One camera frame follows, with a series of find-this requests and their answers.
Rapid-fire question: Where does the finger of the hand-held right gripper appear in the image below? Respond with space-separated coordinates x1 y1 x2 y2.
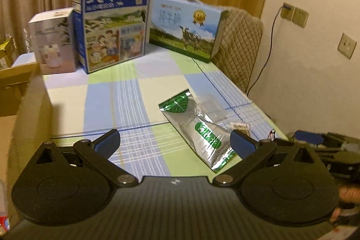
290 130 324 145

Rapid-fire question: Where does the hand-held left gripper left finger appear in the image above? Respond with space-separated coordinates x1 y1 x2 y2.
27 129 144 188

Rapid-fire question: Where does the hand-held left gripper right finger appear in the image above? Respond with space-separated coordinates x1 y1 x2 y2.
212 129 324 188

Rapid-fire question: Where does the cotton swab packet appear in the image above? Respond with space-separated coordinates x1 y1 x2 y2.
229 121 252 137

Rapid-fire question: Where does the silver green tea packet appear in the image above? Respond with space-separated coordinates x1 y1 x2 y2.
158 90 237 173

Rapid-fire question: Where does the brown cardboard box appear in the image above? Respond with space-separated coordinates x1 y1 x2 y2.
0 61 54 227

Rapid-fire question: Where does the person's right hand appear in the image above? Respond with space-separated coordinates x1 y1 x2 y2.
331 185 360 223

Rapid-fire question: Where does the checked pastel tablecloth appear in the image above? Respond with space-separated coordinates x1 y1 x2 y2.
12 46 289 177

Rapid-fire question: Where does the quilted beige chair cover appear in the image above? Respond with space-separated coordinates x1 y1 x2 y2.
211 6 264 94

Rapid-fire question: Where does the white humidifier box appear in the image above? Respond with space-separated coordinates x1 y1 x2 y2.
28 7 77 75

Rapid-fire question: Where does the blue milk carton box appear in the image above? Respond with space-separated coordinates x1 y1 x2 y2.
72 0 154 74

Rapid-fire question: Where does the green cow milk carton box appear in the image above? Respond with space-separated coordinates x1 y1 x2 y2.
149 0 229 63

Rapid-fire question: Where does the black charger cable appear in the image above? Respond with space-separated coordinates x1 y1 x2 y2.
246 5 285 96

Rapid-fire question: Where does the beige wall socket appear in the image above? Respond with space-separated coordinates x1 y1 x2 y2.
337 32 357 60
292 6 309 28

